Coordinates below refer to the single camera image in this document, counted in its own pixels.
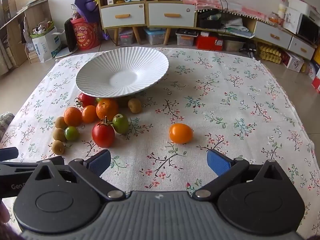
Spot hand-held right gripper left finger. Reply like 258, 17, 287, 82
34, 149, 127, 201

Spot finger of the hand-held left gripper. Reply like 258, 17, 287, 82
36, 155, 64, 166
0, 147, 19, 161

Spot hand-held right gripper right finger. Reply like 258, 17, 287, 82
194, 149, 288, 201

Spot large red tomato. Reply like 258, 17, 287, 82
92, 117, 115, 148

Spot green lime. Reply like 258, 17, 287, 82
112, 114, 129, 134

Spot smooth orange tomato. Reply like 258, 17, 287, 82
169, 123, 194, 144

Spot large orange mandarin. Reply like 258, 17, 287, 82
96, 98, 119, 121

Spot white ribbed plate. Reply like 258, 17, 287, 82
76, 47, 169, 98

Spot person's left hand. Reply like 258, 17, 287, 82
0, 201, 11, 224

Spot grey patterned cloth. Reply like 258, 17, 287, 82
0, 112, 15, 135

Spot small orange mandarin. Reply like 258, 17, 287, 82
81, 105, 98, 124

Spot floral tablecloth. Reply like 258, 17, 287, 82
0, 47, 320, 240

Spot white round base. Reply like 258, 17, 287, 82
55, 47, 78, 58

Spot white paper bag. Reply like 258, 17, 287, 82
30, 27, 64, 63

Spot translucent container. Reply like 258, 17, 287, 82
223, 40, 245, 52

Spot yellow egg cartons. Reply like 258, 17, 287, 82
257, 42, 283, 64

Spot black upright panel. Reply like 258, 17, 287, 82
64, 17, 77, 53

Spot white box red print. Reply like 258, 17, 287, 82
284, 52, 305, 73

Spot red bucket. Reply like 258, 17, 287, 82
70, 17, 102, 51

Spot clear storage bin black lid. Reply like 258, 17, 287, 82
176, 29, 198, 47

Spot wooden bookshelf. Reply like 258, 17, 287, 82
0, 0, 54, 75

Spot clear storage bin blue lid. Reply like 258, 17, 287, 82
144, 28, 167, 45

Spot low wooden cabinet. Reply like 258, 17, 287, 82
196, 10, 317, 60

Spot black box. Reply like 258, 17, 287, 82
199, 11, 223, 29

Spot wooden cabinet with white drawers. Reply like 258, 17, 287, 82
95, 0, 198, 45

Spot purple plush toy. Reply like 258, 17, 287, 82
74, 0, 100, 23

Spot pink cloth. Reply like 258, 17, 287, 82
179, 0, 269, 23

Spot black microwave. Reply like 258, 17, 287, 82
296, 14, 320, 48

